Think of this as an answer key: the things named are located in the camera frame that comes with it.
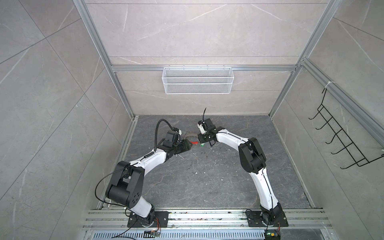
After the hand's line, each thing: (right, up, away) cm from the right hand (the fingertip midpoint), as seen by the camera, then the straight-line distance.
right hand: (200, 136), depth 105 cm
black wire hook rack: (+64, +3, -37) cm, 74 cm away
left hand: (-7, -2, -15) cm, 16 cm away
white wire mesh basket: (-2, +39, -4) cm, 39 cm away
